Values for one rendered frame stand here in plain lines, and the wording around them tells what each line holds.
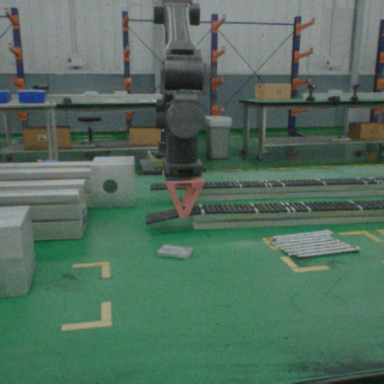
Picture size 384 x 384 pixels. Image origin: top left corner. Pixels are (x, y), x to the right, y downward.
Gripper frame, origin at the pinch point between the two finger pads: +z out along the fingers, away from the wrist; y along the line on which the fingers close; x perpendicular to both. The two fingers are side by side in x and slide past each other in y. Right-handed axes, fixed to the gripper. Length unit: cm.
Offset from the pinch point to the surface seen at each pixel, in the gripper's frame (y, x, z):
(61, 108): -464, -102, 3
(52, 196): 4.9, -22.2, -4.4
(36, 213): 4.8, -25.1, -1.5
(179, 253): 14.6, -1.9, 2.8
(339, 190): -17.8, 39.1, 1.8
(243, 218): 1.8, 11.1, 1.5
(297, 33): -749, 287, -120
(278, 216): 1.8, 17.8, 1.4
